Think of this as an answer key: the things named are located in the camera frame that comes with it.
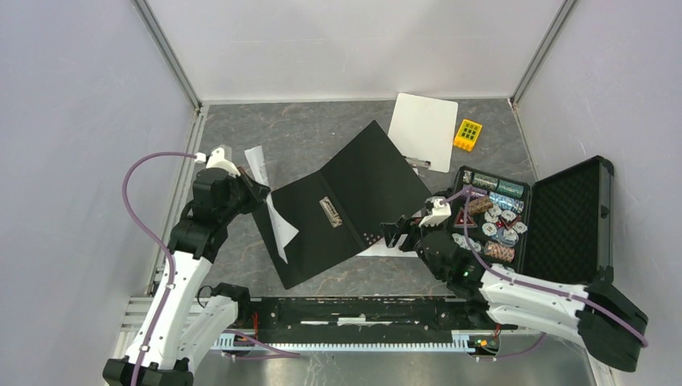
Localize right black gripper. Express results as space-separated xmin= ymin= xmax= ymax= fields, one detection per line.
xmin=379 ymin=215 xmax=444 ymax=281

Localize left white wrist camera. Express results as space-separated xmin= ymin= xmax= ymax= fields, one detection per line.
xmin=205 ymin=146 xmax=241 ymax=179

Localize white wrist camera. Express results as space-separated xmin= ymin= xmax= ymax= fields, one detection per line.
xmin=418 ymin=196 xmax=452 ymax=228
xmin=205 ymin=146 xmax=241 ymax=179

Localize white clipboard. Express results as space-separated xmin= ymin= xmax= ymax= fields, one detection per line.
xmin=388 ymin=92 xmax=458 ymax=173

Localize metal folder clip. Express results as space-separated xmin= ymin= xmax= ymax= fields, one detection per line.
xmin=319 ymin=196 xmax=343 ymax=228

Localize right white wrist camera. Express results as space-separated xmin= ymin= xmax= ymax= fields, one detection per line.
xmin=418 ymin=196 xmax=452 ymax=228

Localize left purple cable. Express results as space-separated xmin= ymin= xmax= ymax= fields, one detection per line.
xmin=121 ymin=151 xmax=209 ymax=386

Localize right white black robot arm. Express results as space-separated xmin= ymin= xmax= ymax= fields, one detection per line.
xmin=380 ymin=216 xmax=648 ymax=372

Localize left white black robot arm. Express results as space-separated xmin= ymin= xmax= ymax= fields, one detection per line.
xmin=102 ymin=167 xmax=270 ymax=385

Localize printed paper sheet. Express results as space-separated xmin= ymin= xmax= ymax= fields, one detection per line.
xmin=357 ymin=240 xmax=417 ymax=258
xmin=244 ymin=146 xmax=299 ymax=264

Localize yellow toy brick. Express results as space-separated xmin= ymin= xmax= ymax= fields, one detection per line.
xmin=453 ymin=119 xmax=483 ymax=152

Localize red triangle dealer button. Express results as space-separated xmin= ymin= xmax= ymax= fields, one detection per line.
xmin=453 ymin=207 xmax=478 ymax=228

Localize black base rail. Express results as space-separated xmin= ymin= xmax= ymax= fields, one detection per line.
xmin=230 ymin=296 xmax=499 ymax=344

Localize red folder black inside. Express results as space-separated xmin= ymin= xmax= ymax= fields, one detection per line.
xmin=253 ymin=121 xmax=431 ymax=290

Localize black poker chip case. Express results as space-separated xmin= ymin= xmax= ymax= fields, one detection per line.
xmin=453 ymin=156 xmax=614 ymax=285

